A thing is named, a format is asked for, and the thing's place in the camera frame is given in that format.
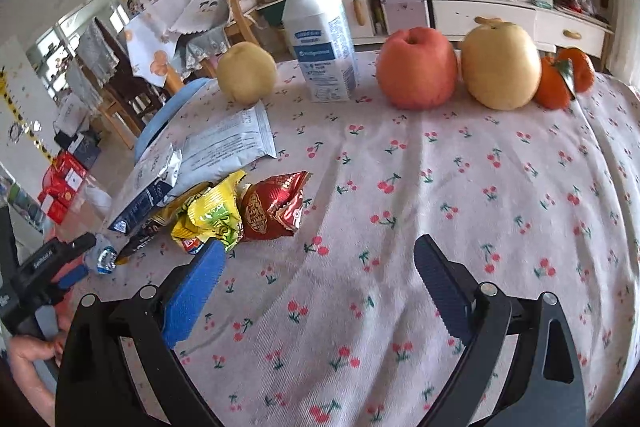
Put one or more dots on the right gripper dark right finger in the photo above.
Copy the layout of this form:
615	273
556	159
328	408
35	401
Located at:
450	285

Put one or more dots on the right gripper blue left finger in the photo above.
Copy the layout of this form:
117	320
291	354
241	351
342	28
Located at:
189	289

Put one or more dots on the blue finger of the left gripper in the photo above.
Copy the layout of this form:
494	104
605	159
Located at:
72	277

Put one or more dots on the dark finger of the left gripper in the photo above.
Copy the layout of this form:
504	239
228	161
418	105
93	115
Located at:
79	246

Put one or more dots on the crushed clear plastic bottle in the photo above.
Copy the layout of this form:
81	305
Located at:
101	260

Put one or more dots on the yellow snack wrapper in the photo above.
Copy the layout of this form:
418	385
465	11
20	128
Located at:
211	214

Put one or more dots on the white blue paper bag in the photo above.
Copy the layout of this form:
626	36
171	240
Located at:
147	185

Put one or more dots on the red snack wrapper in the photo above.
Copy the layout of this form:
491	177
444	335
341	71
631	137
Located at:
273	208

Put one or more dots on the silver wet wipes pack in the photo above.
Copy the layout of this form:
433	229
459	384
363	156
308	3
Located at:
231	144

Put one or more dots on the long gold black wrapper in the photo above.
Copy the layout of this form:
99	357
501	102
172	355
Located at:
140	238

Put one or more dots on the person left hand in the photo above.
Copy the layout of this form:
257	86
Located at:
23	351

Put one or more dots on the red gift boxes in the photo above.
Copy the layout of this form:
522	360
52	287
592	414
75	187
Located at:
60	185

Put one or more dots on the cherry print tablecloth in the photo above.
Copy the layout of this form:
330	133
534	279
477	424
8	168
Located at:
333	326

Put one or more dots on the dark wooden chair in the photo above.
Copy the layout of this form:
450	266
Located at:
137	97

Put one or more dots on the red apple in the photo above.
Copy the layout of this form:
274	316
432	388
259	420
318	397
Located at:
417	69

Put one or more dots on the large yellow pear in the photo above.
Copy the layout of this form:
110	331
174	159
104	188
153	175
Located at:
500	65

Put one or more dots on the dining table with cloth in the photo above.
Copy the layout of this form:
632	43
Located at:
150	53

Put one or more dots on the small yellow pear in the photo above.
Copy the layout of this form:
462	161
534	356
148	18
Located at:
246	73

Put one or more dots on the right orange tangerine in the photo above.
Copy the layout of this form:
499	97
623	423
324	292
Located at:
584	73

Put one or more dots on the pink storage box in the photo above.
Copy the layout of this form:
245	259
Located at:
405	14

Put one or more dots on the upright white milk carton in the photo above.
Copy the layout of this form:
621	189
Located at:
320	38

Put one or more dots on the wooden chair with cushion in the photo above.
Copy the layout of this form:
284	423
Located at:
213	41

